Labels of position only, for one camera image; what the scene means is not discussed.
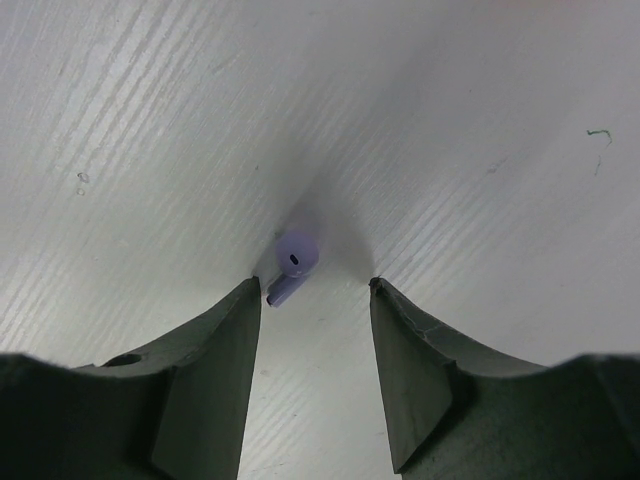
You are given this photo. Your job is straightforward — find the purple earbud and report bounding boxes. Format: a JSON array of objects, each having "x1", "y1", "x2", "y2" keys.
[{"x1": 266, "y1": 230, "x2": 320, "y2": 308}]

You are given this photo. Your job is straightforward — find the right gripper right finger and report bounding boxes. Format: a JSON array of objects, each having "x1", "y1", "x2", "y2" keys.
[{"x1": 370, "y1": 277, "x2": 639, "y2": 479}]

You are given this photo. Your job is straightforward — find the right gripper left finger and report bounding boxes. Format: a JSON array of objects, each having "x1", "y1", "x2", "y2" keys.
[{"x1": 1, "y1": 278, "x2": 261, "y2": 479}]

